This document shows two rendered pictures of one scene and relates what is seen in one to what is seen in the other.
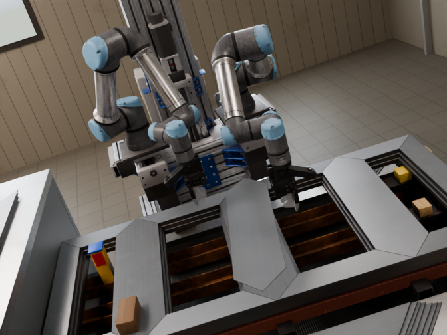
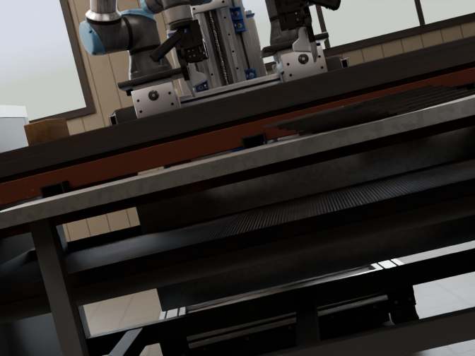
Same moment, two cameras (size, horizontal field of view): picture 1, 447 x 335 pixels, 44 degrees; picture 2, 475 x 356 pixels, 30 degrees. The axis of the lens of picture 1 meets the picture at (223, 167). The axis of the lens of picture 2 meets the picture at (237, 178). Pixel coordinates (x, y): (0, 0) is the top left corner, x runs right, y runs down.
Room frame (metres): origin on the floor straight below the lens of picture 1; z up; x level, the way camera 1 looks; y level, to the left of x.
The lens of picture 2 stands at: (-0.61, -0.18, 0.79)
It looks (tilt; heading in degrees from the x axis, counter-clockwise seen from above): 3 degrees down; 6
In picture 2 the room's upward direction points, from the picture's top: 14 degrees counter-clockwise
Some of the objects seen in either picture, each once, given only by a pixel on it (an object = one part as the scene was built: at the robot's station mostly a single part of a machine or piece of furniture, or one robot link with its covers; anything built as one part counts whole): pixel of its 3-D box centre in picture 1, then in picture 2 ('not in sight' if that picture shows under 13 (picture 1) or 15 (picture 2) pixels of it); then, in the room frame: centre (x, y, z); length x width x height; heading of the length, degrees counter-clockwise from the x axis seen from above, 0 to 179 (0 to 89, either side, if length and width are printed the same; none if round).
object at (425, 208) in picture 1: (422, 207); not in sight; (1.63, -0.66, 0.79); 0.06 x 0.05 x 0.04; 1
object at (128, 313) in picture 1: (128, 315); (47, 131); (1.40, 0.43, 0.89); 0.12 x 0.06 x 0.05; 176
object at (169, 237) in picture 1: (283, 197); not in sight; (2.18, -0.23, 0.66); 1.30 x 0.20 x 0.03; 91
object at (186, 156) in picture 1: (184, 153); (179, 15); (1.92, 0.13, 1.15); 0.08 x 0.08 x 0.05
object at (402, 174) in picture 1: (402, 174); not in sight; (1.88, -0.69, 0.79); 0.06 x 0.05 x 0.04; 1
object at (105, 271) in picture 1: (105, 267); not in sight; (1.88, 0.58, 0.78); 0.05 x 0.05 x 0.19; 1
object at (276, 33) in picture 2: (237, 99); (288, 28); (2.46, -0.16, 1.09); 0.15 x 0.15 x 0.10
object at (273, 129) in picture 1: (274, 136); not in sight; (1.67, -0.20, 1.23); 0.09 x 0.08 x 0.11; 173
